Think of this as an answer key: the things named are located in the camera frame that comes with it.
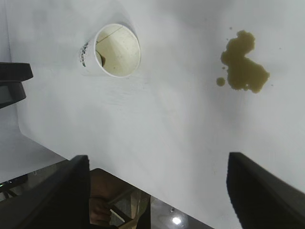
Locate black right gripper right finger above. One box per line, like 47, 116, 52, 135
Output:
226, 152, 305, 229

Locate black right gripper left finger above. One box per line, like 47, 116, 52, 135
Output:
0, 154, 92, 229

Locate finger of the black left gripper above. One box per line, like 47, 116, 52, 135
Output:
0, 62, 34, 82
0, 82, 26, 109

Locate white paper coffee cup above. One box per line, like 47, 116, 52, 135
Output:
76, 23, 142, 79

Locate brown wooden stool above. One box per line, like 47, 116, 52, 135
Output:
89, 168, 152, 229

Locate dark device with green light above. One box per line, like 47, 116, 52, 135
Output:
0, 174, 28, 193

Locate brown coffee spill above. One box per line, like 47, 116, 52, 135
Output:
216, 26, 271, 94

